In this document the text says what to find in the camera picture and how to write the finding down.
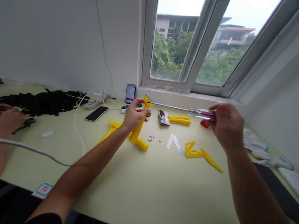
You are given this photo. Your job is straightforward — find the person's left hand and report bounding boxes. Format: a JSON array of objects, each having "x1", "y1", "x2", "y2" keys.
[{"x1": 120, "y1": 96, "x2": 154, "y2": 133}]

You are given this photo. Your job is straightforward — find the person's right hand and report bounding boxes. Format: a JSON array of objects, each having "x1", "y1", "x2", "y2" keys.
[{"x1": 206, "y1": 102, "x2": 247, "y2": 151}]

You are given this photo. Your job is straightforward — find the screwdriver with clear purple handle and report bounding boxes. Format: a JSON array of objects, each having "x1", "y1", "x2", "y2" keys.
[{"x1": 147, "y1": 100, "x2": 218, "y2": 121}]

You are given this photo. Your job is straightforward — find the yellow plastic scraper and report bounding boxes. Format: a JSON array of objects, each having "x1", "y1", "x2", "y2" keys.
[{"x1": 128, "y1": 94, "x2": 155, "y2": 145}]

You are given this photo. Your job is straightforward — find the yellow scraper with metal blade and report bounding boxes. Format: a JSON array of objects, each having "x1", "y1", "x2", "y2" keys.
[{"x1": 157, "y1": 109, "x2": 192, "y2": 128}]

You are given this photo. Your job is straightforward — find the yellow triangular scraper parts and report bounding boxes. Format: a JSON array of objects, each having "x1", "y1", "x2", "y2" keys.
[{"x1": 184, "y1": 140, "x2": 206, "y2": 160}]

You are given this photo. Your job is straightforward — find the long yellow scraper part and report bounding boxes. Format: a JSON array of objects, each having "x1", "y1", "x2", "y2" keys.
[{"x1": 199, "y1": 148, "x2": 225, "y2": 173}]

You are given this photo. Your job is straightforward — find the white blade strips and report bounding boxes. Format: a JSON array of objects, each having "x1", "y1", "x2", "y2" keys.
[{"x1": 165, "y1": 133, "x2": 187, "y2": 157}]

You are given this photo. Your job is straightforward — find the white work gloves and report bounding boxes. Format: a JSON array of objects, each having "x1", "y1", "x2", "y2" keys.
[{"x1": 241, "y1": 128, "x2": 297, "y2": 171}]

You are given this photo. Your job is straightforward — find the upright smartphone with lit screen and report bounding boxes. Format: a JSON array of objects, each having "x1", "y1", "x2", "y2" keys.
[{"x1": 125, "y1": 84, "x2": 137, "y2": 104}]

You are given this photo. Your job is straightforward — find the black mat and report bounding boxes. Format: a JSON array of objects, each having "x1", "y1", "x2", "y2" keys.
[{"x1": 248, "y1": 162, "x2": 299, "y2": 224}]

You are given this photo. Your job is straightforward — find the white flat box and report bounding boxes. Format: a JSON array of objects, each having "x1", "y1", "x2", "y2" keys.
[{"x1": 275, "y1": 166, "x2": 299, "y2": 204}]

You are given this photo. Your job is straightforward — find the yellow forked scraper part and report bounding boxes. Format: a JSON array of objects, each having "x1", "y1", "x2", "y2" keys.
[{"x1": 95, "y1": 120, "x2": 125, "y2": 148}]

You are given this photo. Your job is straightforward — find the black smartphone lying flat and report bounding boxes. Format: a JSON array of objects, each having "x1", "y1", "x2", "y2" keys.
[{"x1": 85, "y1": 105, "x2": 110, "y2": 123}]

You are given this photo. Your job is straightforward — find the white power strip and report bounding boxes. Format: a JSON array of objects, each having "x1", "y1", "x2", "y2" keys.
[{"x1": 75, "y1": 92, "x2": 110, "y2": 112}]

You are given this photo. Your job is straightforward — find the clear plastic disc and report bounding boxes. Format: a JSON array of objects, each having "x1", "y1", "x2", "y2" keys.
[{"x1": 42, "y1": 129, "x2": 56, "y2": 139}]

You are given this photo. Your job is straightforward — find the pile of black plastic parts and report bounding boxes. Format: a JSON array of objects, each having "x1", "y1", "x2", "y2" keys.
[{"x1": 0, "y1": 85, "x2": 91, "y2": 139}]

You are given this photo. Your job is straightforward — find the white and red sticker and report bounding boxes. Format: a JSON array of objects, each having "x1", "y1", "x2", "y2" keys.
[{"x1": 35, "y1": 181, "x2": 54, "y2": 198}]

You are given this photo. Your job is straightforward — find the window with white frame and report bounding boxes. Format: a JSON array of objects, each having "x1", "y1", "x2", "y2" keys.
[{"x1": 134, "y1": 0, "x2": 299, "y2": 104}]

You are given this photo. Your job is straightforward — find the yellow plastic scraper handle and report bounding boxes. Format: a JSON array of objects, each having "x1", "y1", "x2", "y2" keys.
[{"x1": 134, "y1": 137, "x2": 150, "y2": 152}]

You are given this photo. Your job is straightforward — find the thin white wall cable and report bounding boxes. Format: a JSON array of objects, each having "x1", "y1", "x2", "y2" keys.
[{"x1": 87, "y1": 0, "x2": 133, "y2": 104}]

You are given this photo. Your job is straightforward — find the white charger cable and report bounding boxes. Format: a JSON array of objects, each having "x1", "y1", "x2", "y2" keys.
[{"x1": 71, "y1": 88, "x2": 123, "y2": 159}]

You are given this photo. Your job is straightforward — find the thick white cable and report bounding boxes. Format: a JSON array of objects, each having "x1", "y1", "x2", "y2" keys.
[{"x1": 0, "y1": 137, "x2": 75, "y2": 167}]

